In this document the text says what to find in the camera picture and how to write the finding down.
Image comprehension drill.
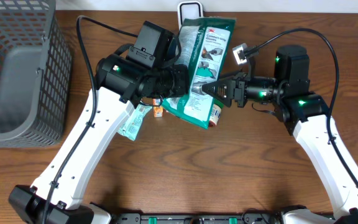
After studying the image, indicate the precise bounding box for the grey plastic mesh basket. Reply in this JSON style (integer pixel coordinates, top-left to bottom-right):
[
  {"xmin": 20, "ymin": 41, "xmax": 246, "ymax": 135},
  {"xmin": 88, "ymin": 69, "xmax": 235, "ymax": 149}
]
[{"xmin": 0, "ymin": 0, "xmax": 73, "ymax": 147}]

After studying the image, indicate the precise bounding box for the green snack packet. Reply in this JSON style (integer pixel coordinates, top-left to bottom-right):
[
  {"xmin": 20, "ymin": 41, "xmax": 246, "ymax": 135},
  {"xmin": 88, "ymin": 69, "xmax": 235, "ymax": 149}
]
[{"xmin": 162, "ymin": 17, "xmax": 236, "ymax": 129}]

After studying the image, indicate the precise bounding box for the green lid white jar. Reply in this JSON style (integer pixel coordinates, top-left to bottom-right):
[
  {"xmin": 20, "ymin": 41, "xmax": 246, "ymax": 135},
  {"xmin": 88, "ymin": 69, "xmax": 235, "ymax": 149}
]
[{"xmin": 209, "ymin": 100, "xmax": 224, "ymax": 128}]

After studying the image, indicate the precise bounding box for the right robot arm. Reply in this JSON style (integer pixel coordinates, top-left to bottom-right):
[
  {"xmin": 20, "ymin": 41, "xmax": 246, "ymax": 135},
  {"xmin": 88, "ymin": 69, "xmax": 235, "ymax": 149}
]
[{"xmin": 201, "ymin": 45, "xmax": 358, "ymax": 223}]

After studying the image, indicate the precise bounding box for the white barcode scanner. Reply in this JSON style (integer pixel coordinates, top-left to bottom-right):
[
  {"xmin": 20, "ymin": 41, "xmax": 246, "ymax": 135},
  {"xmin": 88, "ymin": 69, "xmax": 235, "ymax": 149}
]
[{"xmin": 177, "ymin": 1, "xmax": 204, "ymax": 28}]

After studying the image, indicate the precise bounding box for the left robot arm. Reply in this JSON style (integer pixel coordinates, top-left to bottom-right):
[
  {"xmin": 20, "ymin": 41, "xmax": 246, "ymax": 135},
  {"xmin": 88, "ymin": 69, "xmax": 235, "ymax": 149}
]
[{"xmin": 9, "ymin": 21, "xmax": 189, "ymax": 223}]

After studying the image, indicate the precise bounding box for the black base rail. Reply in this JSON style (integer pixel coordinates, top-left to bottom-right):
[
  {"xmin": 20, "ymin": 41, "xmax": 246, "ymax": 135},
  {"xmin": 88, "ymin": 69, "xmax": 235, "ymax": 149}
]
[{"xmin": 110, "ymin": 211, "xmax": 283, "ymax": 224}]

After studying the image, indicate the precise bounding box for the pale green wipes packet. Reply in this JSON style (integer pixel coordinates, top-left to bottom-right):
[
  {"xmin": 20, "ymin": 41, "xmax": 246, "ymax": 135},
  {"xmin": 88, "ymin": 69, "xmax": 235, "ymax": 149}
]
[{"xmin": 117, "ymin": 105, "xmax": 152, "ymax": 141}]

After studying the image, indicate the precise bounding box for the small orange juice box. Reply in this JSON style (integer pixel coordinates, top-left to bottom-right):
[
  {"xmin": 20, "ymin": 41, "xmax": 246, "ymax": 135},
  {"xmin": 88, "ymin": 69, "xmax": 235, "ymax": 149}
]
[{"xmin": 153, "ymin": 99, "xmax": 163, "ymax": 118}]

